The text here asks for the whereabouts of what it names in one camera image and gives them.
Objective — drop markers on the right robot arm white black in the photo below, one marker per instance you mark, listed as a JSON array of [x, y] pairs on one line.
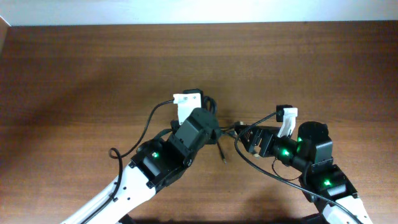
[[322, 182]]

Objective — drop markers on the camera mount white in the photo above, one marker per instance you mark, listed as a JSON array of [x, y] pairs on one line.
[[289, 122], [186, 103]]

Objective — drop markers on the left camera mount white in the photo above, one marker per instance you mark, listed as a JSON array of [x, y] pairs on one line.
[[186, 103]]

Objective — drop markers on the right camera mount white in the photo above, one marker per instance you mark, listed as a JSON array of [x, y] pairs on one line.
[[289, 122]]

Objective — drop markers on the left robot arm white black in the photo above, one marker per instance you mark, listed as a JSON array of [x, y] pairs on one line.
[[157, 164]]

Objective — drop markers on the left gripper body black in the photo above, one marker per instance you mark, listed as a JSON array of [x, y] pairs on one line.
[[211, 138]]

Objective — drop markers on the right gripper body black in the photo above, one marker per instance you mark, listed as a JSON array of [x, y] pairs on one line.
[[253, 140]]

